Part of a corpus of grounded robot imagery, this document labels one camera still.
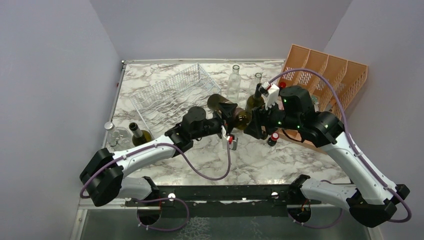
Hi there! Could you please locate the dark-neck green wine bottle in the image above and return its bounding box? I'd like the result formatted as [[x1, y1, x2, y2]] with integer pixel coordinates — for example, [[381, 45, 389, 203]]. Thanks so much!
[[245, 83, 265, 113]]

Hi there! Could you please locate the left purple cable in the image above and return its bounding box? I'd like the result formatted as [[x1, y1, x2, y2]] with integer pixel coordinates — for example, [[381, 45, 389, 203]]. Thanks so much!
[[79, 140, 232, 200]]

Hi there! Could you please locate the silver-neck green wine bottle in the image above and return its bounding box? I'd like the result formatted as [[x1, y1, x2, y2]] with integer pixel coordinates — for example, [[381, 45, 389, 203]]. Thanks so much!
[[207, 93, 252, 131]]

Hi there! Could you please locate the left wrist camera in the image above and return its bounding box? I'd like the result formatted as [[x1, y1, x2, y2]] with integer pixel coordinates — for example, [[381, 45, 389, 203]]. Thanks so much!
[[221, 125, 238, 151]]

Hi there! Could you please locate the green wine bottle near left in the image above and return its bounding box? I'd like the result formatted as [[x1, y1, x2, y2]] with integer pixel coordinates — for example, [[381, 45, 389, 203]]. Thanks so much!
[[128, 122, 153, 147]]

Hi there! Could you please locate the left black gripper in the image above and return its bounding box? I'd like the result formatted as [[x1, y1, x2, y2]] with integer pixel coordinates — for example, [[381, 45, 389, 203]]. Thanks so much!
[[191, 103, 238, 141]]

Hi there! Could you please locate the purple cable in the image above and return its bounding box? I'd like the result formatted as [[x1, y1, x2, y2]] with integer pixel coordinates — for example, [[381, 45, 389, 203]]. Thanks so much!
[[79, 140, 232, 200], [268, 67, 413, 223]]

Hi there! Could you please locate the clear jar silver lid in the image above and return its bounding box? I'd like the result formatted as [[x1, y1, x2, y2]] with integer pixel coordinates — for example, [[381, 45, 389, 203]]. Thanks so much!
[[104, 121, 132, 152]]

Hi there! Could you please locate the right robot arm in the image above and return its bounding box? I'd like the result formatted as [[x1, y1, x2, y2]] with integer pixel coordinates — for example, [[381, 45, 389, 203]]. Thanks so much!
[[244, 83, 410, 228]]

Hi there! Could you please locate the clear square glass bottle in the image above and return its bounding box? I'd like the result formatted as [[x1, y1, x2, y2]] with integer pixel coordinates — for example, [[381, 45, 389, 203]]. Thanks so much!
[[226, 64, 242, 103]]

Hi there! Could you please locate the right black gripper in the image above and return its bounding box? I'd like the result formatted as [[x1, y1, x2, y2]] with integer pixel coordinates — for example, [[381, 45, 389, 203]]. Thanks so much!
[[243, 97, 302, 139]]

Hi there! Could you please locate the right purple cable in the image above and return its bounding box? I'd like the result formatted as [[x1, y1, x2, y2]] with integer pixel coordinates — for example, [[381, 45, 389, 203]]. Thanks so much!
[[268, 67, 413, 223]]

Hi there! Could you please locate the small red-cap black bottle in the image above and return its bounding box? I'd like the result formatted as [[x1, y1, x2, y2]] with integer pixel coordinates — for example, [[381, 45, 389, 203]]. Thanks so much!
[[267, 132, 280, 147]]

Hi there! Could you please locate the clear textured glass bottle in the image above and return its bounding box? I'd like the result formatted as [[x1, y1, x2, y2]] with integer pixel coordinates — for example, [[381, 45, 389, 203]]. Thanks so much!
[[247, 72, 263, 97]]

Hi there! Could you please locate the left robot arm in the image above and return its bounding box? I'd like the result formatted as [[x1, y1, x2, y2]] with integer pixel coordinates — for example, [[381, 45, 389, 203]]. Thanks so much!
[[79, 103, 238, 207]]

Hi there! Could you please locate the white wire wine rack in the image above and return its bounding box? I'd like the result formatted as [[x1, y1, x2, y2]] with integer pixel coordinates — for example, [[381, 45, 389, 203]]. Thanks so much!
[[129, 63, 222, 133]]

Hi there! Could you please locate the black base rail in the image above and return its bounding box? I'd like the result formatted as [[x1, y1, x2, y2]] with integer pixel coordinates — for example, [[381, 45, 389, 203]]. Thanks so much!
[[124, 184, 319, 218]]

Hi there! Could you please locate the orange plastic file organizer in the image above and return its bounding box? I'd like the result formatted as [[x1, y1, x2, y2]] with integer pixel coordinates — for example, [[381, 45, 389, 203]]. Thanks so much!
[[271, 43, 369, 153]]

